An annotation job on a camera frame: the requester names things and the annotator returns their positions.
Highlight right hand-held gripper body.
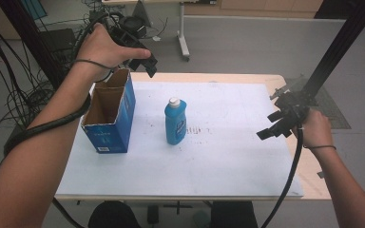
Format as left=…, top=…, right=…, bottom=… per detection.
left=274, top=90, right=317, bottom=139

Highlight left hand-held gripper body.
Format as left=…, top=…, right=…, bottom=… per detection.
left=107, top=25, right=149, bottom=51

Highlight blue cardboard box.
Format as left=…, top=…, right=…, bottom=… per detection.
left=80, top=67, right=137, bottom=155

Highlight blue bottle with white cap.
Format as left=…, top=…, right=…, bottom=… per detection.
left=163, top=97, right=188, bottom=146

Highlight person's left hand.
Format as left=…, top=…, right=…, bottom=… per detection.
left=75, top=22, right=152, bottom=82

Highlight person's right hand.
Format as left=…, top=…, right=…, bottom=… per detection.
left=292, top=108, right=335, bottom=157

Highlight black round device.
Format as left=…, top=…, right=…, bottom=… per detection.
left=119, top=15, right=148, bottom=40

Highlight grey metal clamp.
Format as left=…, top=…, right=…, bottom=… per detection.
left=268, top=83, right=292, bottom=102

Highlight green cutting mat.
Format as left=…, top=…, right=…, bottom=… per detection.
left=284, top=75, right=353, bottom=130

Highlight white desk leg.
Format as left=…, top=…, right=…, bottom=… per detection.
left=175, top=1, right=192, bottom=63

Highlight black equipment box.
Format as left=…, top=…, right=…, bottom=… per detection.
left=39, top=28, right=78, bottom=69

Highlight black metal stand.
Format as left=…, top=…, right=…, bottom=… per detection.
left=0, top=0, right=67, bottom=91
left=301, top=0, right=365, bottom=100

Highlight person's right leg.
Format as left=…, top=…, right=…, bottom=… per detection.
left=209, top=200, right=259, bottom=228

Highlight person's leg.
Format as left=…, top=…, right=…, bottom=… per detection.
left=87, top=200, right=143, bottom=228
left=209, top=200, right=259, bottom=228

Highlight wooden cabinet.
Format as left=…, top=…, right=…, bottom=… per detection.
left=183, top=0, right=325, bottom=19

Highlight person's left leg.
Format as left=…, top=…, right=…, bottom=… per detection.
left=87, top=200, right=143, bottom=228

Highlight black hair tie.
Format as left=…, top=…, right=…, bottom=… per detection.
left=74, top=58, right=114, bottom=71
left=303, top=143, right=337, bottom=151

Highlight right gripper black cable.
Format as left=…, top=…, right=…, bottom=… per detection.
left=259, top=124, right=305, bottom=228

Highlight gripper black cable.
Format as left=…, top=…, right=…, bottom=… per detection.
left=3, top=12, right=118, bottom=158
left=259, top=124, right=305, bottom=228

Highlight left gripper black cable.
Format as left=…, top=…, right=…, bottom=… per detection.
left=3, top=12, right=118, bottom=158

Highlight bundle of black floor cables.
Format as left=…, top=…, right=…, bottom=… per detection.
left=0, top=0, right=61, bottom=161

